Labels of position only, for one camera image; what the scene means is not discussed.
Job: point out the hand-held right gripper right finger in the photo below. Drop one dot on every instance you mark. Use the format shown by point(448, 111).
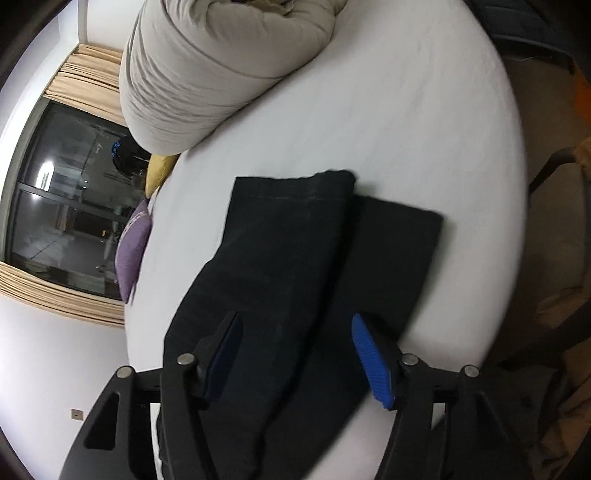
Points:
point(371, 360)

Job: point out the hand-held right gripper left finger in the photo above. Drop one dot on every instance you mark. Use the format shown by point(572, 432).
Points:
point(224, 360)

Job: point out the black pants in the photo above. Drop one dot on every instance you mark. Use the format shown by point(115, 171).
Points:
point(277, 254)

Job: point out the purple pillow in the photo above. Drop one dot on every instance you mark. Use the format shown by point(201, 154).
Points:
point(131, 249)

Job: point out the beige curtain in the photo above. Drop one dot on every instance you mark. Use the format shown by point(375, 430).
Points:
point(55, 295)
point(87, 78)

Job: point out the yellow pillow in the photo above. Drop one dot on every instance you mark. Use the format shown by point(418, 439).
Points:
point(159, 173)

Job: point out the large dark window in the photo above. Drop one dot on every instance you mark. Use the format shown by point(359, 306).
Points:
point(60, 207)

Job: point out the bed with white sheet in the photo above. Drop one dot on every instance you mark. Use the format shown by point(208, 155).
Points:
point(392, 115)

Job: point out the dark chair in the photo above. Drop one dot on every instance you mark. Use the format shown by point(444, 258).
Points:
point(554, 161)

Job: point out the rolled beige duvet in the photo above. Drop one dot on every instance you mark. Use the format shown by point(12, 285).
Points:
point(207, 69)

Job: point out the orange object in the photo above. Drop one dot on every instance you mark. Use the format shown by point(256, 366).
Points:
point(582, 97)

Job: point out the wall socket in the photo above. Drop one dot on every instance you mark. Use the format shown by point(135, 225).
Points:
point(76, 414)

